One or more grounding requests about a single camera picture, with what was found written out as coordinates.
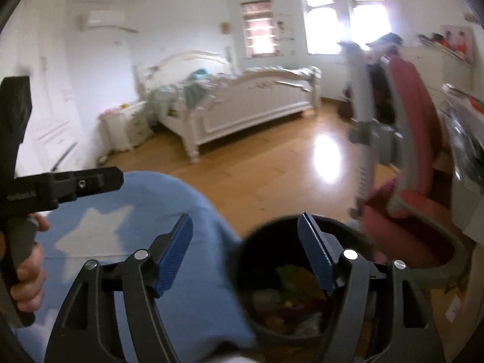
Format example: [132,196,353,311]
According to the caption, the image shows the pink and grey chair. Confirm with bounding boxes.
[348,43,473,288]

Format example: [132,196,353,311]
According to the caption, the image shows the bright window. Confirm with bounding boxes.
[301,0,341,54]
[344,0,390,46]

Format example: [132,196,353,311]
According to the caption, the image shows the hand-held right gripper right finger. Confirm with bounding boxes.
[297,213,447,363]

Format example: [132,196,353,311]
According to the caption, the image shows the white wardrobe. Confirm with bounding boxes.
[0,0,91,182]

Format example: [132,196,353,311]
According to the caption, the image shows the green wrapper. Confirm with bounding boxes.
[276,265,300,289]

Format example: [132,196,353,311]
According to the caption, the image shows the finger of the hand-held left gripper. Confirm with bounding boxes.
[49,166,125,202]

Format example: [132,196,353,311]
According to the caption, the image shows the black trash bin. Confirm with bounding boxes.
[231,215,375,345]

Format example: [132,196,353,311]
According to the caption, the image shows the white nightstand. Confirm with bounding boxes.
[99,100,154,152]

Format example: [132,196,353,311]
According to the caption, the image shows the white dresser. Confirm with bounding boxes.
[401,45,473,91]

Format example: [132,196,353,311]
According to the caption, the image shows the window with roman shade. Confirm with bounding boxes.
[241,0,280,58]

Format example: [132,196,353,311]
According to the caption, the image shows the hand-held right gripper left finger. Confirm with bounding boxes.
[44,214,194,363]

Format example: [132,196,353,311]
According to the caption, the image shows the person's left hand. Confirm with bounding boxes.
[11,213,51,314]

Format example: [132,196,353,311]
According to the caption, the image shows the white air conditioner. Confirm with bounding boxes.
[81,11,137,33]

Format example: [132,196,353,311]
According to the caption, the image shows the orange snack packet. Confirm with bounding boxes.
[293,268,328,303]

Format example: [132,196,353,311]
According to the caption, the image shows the blue tablecloth with white stars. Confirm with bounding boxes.
[15,171,258,363]

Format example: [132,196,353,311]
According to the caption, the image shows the framed photo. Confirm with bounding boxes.
[440,25,475,64]

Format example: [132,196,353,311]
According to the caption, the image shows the white bed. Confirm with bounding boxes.
[134,50,322,163]

